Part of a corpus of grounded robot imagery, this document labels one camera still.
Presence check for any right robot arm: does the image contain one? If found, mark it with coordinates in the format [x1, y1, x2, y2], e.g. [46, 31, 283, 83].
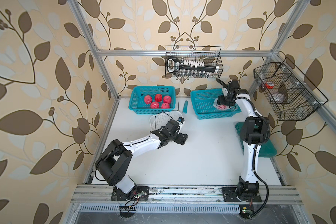
[216, 78, 270, 203]

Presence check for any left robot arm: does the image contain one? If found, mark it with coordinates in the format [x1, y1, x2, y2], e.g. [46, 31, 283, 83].
[95, 117, 188, 197]

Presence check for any white plastic tray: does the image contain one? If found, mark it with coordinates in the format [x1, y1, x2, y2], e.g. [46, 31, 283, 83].
[149, 111, 185, 132]

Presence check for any teal knife sheath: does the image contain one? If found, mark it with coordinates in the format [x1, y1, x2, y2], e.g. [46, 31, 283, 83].
[183, 100, 188, 113]

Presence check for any right teal plastic basket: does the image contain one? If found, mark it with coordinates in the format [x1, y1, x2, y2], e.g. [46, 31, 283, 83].
[190, 89, 241, 119]

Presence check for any teal plastic basket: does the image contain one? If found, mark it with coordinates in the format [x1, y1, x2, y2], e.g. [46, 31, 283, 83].
[128, 86, 175, 114]
[190, 89, 241, 119]

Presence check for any red tape roll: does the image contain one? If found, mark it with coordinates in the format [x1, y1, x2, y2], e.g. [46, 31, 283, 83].
[265, 81, 275, 90]

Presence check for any left teal plastic basket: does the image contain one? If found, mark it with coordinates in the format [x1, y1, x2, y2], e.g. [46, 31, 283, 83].
[128, 86, 175, 114]

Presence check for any black white tool set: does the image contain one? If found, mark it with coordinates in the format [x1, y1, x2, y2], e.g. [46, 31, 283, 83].
[165, 57, 220, 73]

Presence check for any green tool case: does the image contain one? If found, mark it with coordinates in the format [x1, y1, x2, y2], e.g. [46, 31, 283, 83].
[235, 122, 277, 158]

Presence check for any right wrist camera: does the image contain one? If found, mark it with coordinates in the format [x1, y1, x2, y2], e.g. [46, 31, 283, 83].
[216, 78, 236, 96]

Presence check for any back black wire basket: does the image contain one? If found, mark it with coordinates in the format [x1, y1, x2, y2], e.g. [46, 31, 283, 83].
[165, 45, 224, 79]

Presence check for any side black wire basket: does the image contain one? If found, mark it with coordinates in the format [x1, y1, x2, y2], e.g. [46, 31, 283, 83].
[253, 58, 329, 121]

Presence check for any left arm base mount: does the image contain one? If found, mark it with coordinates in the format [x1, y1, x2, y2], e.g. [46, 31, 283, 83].
[111, 185, 149, 202]

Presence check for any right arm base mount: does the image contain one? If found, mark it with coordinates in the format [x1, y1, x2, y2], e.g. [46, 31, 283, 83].
[221, 177, 262, 203]

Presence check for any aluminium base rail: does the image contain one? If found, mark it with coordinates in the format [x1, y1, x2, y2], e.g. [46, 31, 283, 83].
[69, 184, 303, 214]

